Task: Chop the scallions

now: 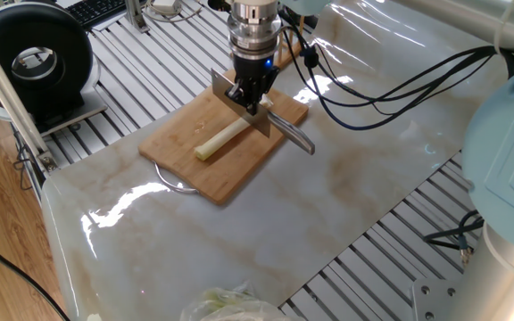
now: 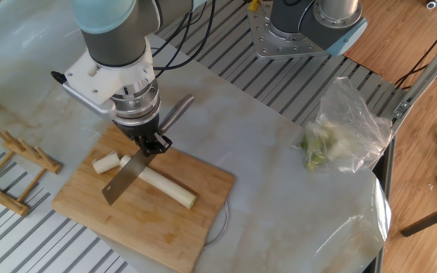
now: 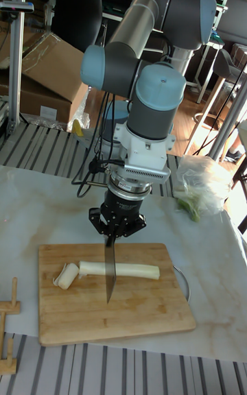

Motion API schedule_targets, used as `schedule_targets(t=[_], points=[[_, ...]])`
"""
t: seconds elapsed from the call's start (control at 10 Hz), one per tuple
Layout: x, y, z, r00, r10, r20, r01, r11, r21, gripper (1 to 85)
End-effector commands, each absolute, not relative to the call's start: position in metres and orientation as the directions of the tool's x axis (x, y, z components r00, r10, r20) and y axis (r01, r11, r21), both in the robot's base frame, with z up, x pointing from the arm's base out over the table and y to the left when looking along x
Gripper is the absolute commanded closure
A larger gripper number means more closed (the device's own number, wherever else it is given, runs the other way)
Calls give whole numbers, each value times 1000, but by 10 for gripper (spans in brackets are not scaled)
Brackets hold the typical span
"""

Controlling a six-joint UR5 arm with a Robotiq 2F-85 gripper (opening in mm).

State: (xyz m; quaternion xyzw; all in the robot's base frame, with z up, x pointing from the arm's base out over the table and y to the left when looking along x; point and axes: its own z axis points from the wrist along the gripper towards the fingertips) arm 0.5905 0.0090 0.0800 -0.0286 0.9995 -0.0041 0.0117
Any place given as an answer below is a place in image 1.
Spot black floor cable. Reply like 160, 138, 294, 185
0, 226, 71, 321

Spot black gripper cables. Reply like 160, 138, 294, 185
278, 8, 514, 268

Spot plastic bag of scallion scraps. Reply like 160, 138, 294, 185
179, 284, 307, 321

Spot white charger with cord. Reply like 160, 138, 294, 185
142, 0, 205, 24

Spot grey fan base plate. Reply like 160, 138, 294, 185
37, 86, 109, 138

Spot aluminium bracket post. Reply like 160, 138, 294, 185
124, 0, 151, 34

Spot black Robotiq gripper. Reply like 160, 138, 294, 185
224, 52, 281, 116

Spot black round duct fan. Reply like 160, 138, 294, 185
0, 2, 95, 128

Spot steel cleaver knife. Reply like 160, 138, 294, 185
211, 67, 316, 156

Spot black keyboard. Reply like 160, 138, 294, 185
63, 0, 129, 31

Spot silver robot mounting plate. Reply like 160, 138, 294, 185
410, 278, 463, 321

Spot white scallion stalk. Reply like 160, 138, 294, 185
194, 116, 252, 162

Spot bamboo cutting board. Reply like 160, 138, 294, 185
137, 66, 310, 206

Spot aluminium frame beam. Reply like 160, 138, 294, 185
0, 17, 59, 174

